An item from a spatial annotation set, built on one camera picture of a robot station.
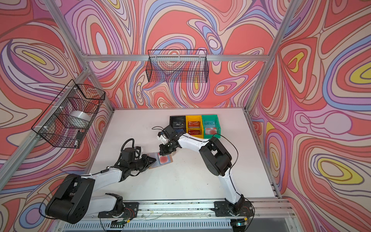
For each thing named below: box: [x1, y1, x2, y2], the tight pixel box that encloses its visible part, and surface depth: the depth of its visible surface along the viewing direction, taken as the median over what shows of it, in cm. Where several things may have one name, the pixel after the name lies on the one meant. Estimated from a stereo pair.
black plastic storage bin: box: [169, 115, 187, 134], surface depth 110 cm
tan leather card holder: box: [147, 152, 174, 170], surface depth 92 cm
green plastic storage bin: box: [201, 114, 222, 139], surface depth 107 cm
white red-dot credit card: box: [157, 152, 170, 165], surface depth 92 cm
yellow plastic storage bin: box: [185, 115, 205, 139], surface depth 107 cm
